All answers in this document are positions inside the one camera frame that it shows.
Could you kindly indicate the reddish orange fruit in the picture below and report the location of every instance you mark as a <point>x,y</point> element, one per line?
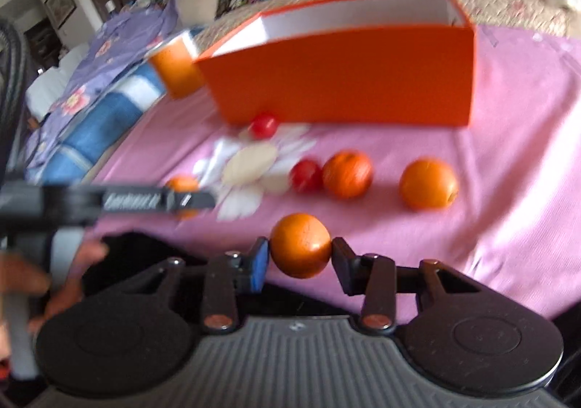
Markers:
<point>348,174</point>

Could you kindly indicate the orange cylindrical canister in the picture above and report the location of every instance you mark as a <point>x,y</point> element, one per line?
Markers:
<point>174,60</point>

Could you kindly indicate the purple floral blanket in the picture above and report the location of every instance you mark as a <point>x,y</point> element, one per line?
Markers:
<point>120,42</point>

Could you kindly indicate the red cherry tomato by box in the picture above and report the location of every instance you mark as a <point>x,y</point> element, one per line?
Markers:
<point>264,126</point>

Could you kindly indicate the small framed picture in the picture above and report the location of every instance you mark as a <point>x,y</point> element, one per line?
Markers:
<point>60,11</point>

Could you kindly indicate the orange cardboard box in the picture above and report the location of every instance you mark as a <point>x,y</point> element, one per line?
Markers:
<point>404,62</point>

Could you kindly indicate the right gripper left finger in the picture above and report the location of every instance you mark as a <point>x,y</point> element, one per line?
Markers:
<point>227,276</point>

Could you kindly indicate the pink floral tablecloth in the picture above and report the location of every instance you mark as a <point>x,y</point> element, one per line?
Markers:
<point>498,200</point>

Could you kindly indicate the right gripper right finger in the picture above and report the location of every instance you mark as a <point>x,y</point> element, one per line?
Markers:
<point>372,276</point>

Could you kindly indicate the small orange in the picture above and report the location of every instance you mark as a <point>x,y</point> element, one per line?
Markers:
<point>184,183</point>
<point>428,184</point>
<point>300,245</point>

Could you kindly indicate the black cloth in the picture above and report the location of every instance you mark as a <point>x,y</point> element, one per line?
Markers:
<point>133,252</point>

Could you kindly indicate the beige quilted sofa bed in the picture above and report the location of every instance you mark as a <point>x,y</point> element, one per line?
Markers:
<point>536,15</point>

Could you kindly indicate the person's left hand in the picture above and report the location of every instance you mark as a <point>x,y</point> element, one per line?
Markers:
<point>19,276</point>

